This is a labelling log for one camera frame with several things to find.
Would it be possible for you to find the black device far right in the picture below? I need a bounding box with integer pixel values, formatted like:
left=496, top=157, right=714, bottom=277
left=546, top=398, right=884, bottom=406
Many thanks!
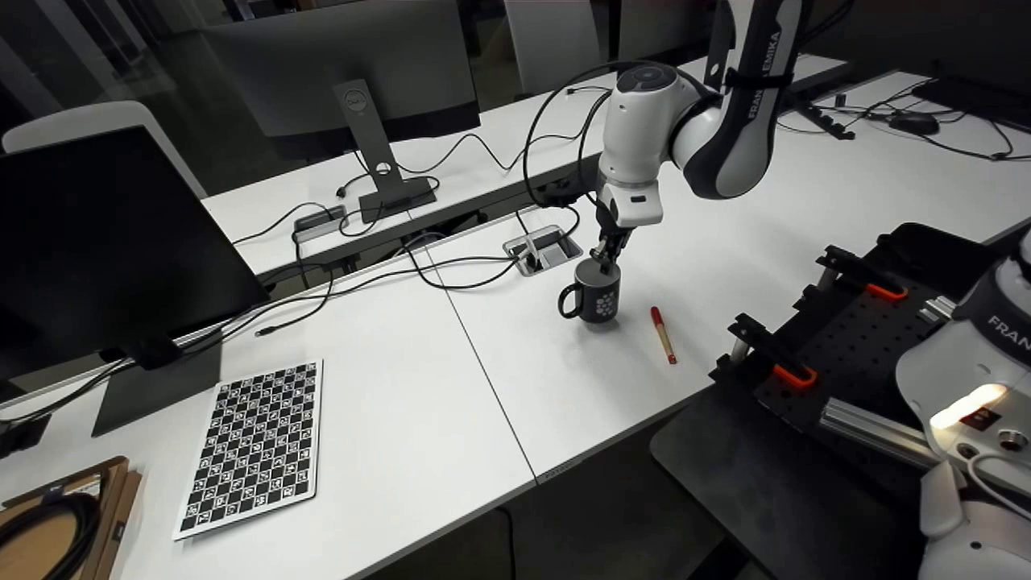
left=890, top=111, right=940, bottom=136

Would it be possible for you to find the wooden board with black cable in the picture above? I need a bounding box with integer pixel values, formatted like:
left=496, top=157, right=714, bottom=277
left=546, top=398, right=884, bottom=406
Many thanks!
left=0, top=458, right=141, bottom=580

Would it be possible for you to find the orange black clamp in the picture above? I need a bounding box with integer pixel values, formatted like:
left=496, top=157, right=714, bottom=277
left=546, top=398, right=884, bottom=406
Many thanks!
left=727, top=312, right=820, bottom=390
left=820, top=244, right=908, bottom=302

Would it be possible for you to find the white office chair back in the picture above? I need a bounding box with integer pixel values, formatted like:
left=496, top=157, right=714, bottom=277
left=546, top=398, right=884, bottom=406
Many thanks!
left=502, top=0, right=602, bottom=94

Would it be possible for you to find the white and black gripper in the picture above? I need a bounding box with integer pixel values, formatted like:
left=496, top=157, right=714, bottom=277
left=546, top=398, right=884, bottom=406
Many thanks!
left=592, top=180, right=664, bottom=268

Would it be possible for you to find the table cable outlet box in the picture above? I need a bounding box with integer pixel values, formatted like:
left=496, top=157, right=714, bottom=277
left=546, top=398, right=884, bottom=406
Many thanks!
left=502, top=225, right=580, bottom=277

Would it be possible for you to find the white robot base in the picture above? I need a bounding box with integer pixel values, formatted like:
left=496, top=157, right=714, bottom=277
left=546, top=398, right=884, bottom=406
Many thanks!
left=897, top=236, right=1031, bottom=580

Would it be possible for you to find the black cable on desk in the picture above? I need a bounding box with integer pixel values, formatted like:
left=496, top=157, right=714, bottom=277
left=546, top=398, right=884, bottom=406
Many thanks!
left=251, top=61, right=624, bottom=339

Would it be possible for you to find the red marker pen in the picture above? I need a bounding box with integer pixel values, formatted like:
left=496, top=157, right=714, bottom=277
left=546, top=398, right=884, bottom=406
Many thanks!
left=649, top=307, right=676, bottom=365

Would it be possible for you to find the checkerboard calibration sheet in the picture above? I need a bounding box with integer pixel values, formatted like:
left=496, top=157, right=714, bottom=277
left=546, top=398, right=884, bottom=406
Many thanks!
left=175, top=362, right=322, bottom=540

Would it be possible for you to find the grey monitor at back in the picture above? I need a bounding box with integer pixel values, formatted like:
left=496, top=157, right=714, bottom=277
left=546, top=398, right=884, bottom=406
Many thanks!
left=207, top=0, right=480, bottom=221

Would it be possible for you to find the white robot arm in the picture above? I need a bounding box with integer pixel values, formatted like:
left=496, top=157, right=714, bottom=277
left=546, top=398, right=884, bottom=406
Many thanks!
left=592, top=0, right=808, bottom=268

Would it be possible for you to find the small black adapter box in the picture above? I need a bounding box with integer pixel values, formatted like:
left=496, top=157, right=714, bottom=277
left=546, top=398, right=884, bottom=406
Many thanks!
left=293, top=205, right=347, bottom=241

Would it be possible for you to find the orange black clamp front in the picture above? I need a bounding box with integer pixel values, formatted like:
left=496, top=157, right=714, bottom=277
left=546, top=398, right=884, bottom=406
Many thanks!
left=727, top=312, right=820, bottom=390

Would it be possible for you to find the black mug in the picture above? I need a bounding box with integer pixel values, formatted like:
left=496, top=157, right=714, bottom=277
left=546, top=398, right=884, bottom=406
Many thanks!
left=559, top=258, right=621, bottom=327

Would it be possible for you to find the black monitor on left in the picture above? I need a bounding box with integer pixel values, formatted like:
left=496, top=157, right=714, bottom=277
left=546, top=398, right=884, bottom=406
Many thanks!
left=0, top=100, right=265, bottom=434

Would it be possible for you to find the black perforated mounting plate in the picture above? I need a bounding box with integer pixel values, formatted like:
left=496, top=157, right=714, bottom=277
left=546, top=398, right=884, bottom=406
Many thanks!
left=714, top=221, right=1000, bottom=455

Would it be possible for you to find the orange black clamp rear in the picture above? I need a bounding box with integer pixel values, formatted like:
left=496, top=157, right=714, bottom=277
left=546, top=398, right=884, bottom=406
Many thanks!
left=820, top=244, right=908, bottom=302

